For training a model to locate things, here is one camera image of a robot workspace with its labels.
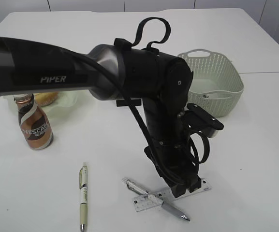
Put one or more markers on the translucent green wavy plate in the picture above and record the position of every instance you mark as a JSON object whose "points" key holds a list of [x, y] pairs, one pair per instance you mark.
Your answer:
{"points": [[65, 99]]}

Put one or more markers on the brown Nescafe coffee bottle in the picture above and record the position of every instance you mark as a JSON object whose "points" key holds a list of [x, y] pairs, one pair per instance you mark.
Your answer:
{"points": [[33, 122]]}

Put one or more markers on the pale green woven basket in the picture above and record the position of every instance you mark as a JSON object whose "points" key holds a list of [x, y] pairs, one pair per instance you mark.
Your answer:
{"points": [[213, 75]]}

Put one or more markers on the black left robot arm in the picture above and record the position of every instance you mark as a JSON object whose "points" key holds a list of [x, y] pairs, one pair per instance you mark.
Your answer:
{"points": [[153, 84]]}

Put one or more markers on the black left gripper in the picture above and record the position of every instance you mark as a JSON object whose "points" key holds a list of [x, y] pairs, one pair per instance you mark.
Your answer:
{"points": [[174, 165]]}

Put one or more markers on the grey clear pen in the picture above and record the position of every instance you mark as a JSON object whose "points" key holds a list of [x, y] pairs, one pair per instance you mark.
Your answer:
{"points": [[140, 190]]}

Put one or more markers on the beige white click pen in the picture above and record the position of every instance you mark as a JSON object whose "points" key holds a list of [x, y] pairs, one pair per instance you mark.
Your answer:
{"points": [[83, 186]]}

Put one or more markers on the black mesh pen holder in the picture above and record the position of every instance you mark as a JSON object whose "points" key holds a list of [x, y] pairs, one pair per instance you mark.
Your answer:
{"points": [[124, 103]]}

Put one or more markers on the golden bread roll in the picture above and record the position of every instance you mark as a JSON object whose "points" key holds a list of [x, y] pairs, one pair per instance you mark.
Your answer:
{"points": [[45, 99]]}

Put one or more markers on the clear plastic ruler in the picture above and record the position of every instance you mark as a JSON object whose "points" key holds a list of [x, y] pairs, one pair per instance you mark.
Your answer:
{"points": [[156, 198]]}

